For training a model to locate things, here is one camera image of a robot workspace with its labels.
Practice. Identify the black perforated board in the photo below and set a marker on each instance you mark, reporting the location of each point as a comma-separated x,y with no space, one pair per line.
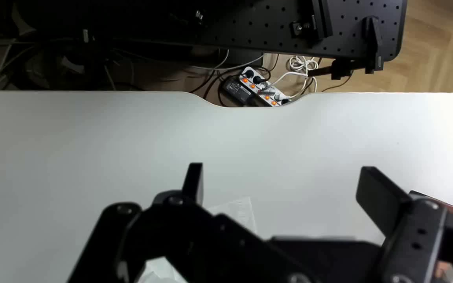
267,25

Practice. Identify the black power adapter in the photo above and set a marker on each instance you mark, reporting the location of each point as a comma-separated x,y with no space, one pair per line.
236,89

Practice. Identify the white orange power strip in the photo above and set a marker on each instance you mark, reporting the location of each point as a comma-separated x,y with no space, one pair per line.
266,88

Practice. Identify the black clamp mount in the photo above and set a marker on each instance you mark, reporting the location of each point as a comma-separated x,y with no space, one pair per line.
365,47

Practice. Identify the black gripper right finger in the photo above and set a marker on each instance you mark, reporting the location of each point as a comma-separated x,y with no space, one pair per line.
393,209

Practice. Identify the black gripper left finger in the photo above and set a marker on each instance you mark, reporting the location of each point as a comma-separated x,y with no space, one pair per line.
184,236

